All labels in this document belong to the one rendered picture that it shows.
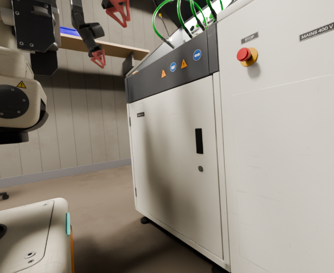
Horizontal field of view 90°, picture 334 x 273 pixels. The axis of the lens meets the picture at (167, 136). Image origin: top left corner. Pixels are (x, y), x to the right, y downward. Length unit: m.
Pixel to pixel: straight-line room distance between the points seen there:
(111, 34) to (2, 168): 2.55
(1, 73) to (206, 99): 0.66
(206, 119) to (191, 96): 0.12
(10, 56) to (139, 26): 3.17
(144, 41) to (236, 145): 3.26
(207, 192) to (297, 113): 0.40
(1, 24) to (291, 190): 1.00
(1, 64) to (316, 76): 0.85
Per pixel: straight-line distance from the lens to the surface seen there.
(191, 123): 0.69
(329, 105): 0.52
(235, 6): 0.68
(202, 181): 0.70
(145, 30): 3.78
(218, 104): 0.62
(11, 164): 3.03
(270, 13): 0.61
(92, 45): 1.11
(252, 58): 0.58
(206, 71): 0.67
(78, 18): 1.15
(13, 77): 0.73
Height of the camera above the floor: 0.61
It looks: 3 degrees down
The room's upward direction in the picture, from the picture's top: 4 degrees counter-clockwise
